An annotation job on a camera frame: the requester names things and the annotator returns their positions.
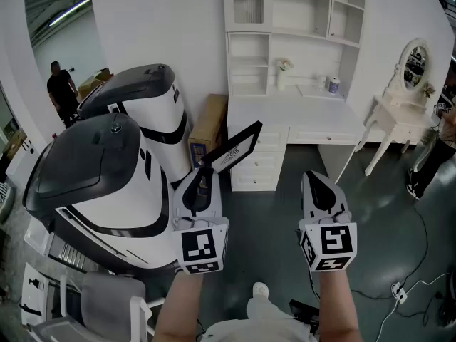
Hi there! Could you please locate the white desk hutch shelving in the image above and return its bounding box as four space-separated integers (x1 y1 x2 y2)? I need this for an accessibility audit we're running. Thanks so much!
222 0 367 101

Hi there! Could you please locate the plain brown cardboard box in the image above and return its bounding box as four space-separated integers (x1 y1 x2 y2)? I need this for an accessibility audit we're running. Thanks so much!
77 68 112 101

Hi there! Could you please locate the person's right forearm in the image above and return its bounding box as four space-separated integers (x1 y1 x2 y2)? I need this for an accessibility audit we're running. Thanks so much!
318 271 361 342

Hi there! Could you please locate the black picture frame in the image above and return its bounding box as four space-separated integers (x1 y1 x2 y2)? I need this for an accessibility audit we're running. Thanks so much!
201 120 264 174

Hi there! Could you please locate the person's left forearm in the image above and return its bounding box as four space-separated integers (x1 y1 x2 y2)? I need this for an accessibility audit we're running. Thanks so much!
152 271 204 342

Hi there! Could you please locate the white shelf compartment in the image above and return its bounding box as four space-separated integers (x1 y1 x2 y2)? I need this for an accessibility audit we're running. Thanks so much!
229 33 270 68

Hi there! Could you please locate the white panel with black handles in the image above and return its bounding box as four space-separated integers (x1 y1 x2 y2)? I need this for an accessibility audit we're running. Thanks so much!
20 261 51 328

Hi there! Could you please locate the grey office chair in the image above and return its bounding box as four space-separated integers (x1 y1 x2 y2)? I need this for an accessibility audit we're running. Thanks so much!
30 271 167 342

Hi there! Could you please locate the white floor cable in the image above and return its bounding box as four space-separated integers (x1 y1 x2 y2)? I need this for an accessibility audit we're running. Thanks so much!
370 271 454 342

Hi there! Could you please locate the oval white-framed mirror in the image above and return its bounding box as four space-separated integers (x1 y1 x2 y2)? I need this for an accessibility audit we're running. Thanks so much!
394 37 431 93

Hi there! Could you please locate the white dressing table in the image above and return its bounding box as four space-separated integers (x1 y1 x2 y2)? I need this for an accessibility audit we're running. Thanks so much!
355 93 438 177

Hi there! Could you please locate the brown cardboard box blue print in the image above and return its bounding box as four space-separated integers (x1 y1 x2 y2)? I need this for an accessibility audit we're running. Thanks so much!
187 93 229 172

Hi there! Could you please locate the person's white shirt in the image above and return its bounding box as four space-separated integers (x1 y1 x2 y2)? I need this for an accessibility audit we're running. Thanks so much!
202 318 319 342

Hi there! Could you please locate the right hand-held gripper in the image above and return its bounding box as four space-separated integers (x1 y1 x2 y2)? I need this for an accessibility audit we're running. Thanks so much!
297 171 358 273

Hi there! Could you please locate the black floor cable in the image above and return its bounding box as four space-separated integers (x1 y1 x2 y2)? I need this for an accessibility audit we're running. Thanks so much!
351 204 429 301

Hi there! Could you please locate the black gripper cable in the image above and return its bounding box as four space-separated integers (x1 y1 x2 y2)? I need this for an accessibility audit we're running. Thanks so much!
309 271 321 303

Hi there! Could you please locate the black waist-mounted device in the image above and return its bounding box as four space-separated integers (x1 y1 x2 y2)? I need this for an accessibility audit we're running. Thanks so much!
289 299 321 335

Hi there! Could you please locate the white vase with flowers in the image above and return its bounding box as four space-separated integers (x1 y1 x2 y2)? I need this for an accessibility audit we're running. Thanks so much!
276 58 295 91

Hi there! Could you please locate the person's light trousers leg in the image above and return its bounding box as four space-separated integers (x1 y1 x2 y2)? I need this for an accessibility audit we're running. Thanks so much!
246 295 286 326

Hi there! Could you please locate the white power strip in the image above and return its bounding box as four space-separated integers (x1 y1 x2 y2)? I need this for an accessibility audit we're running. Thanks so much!
390 282 408 304

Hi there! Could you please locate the white and black robot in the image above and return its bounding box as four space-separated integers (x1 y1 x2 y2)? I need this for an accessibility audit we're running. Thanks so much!
76 63 194 184
21 112 180 274

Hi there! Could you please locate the ribbed glass cabinet door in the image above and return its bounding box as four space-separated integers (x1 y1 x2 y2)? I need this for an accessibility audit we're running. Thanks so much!
224 0 274 33

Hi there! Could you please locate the long ceiling light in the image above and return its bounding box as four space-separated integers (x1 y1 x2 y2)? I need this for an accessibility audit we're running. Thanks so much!
48 0 93 27

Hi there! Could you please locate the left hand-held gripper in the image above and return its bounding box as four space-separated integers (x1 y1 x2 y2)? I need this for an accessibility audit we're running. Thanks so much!
171 168 229 275

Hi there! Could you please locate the striped black and white cloth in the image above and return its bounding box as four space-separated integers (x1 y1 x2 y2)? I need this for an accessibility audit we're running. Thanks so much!
0 182 14 224

